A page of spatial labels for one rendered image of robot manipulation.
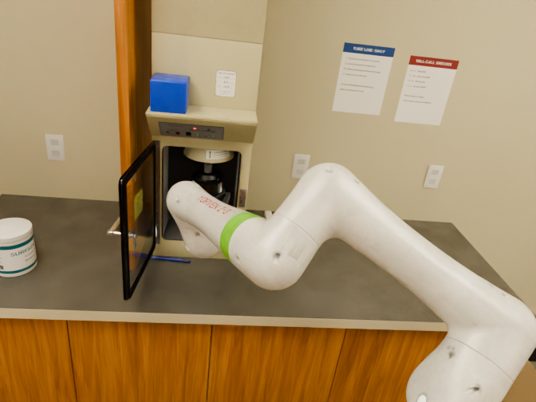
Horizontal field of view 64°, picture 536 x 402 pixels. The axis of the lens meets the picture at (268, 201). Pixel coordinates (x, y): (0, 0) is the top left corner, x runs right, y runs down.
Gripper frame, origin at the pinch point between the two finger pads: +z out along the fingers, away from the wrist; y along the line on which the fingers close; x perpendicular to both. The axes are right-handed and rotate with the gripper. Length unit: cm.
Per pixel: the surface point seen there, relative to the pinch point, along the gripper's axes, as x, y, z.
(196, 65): -43.2, 5.2, -7.1
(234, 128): -27.8, -7.2, -16.5
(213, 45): -49.1, 0.6, -7.2
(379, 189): 12, -79, 35
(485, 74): -44, -112, 34
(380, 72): -41, -67, 35
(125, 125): -25.5, 24.4, -15.5
